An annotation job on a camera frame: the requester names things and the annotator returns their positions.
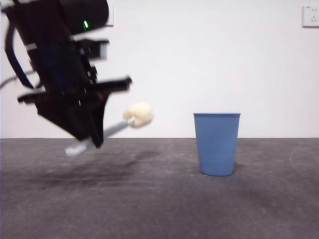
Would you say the grey cup brush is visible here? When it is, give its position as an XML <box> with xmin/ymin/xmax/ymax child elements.
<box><xmin>65</xmin><ymin>102</ymin><xmax>155</xmax><ymax>157</ymax></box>

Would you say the blue ribbed plastic cup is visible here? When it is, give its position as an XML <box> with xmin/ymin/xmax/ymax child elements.
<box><xmin>193</xmin><ymin>112</ymin><xmax>242</xmax><ymax>177</ymax></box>

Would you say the black left arm cable sleeve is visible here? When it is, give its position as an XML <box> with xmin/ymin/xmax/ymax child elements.
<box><xmin>4</xmin><ymin>24</ymin><xmax>35</xmax><ymax>90</ymax></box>

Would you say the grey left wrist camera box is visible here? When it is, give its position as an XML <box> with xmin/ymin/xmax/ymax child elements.
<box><xmin>74</xmin><ymin>37</ymin><xmax>111</xmax><ymax>61</ymax></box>

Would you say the white wall socket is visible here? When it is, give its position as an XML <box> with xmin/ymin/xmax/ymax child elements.
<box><xmin>107</xmin><ymin>5</ymin><xmax>115</xmax><ymax>27</ymax></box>
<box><xmin>302</xmin><ymin>5</ymin><xmax>319</xmax><ymax>28</ymax></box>

